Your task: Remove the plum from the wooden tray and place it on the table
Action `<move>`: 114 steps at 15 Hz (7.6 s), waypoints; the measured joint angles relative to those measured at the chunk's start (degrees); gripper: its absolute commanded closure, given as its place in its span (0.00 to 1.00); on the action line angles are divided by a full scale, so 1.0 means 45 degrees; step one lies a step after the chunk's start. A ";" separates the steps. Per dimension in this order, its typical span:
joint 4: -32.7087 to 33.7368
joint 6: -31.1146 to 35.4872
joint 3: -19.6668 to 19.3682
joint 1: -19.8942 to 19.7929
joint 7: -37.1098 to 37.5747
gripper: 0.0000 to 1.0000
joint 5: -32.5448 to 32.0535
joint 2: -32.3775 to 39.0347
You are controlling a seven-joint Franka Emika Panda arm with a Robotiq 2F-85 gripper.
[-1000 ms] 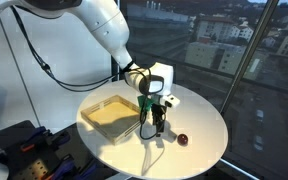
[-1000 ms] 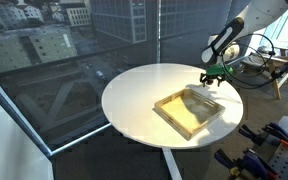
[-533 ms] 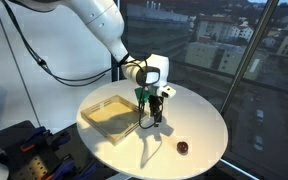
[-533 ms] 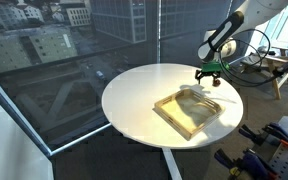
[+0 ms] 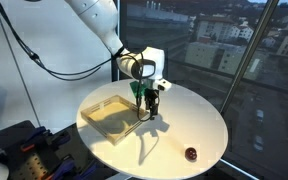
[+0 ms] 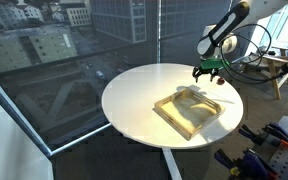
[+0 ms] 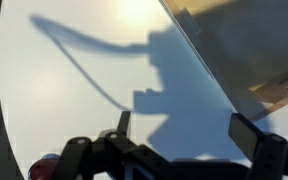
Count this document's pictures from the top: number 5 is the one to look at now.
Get metal window sill rail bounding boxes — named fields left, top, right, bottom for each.
left=218, top=158, right=262, bottom=180

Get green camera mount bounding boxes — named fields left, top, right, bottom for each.
left=129, top=80, right=149, bottom=98

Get square wooden tray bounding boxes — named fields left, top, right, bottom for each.
left=80, top=94, right=146, bottom=147

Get dark window frame post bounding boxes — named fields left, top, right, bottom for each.
left=111, top=0, right=122, bottom=83

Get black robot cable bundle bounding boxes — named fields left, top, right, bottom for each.
left=0, top=0, right=155, bottom=123

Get blue spring clamp orange tips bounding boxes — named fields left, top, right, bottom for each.
left=43, top=159, right=78, bottom=180
left=19, top=125, right=52, bottom=154

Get blue black spring clamp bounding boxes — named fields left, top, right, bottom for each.
left=78, top=162, right=99, bottom=180

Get white table base leg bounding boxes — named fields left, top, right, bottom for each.
left=106, top=172, right=133, bottom=180

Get thin grey rod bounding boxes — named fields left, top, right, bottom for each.
left=0, top=16, right=43, bottom=128

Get grey window mullion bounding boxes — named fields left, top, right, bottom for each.
left=218, top=0, right=281, bottom=116

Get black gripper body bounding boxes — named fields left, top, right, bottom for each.
left=144, top=88, right=161, bottom=104

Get dark red plum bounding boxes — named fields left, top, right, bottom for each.
left=184, top=146, right=198, bottom=163

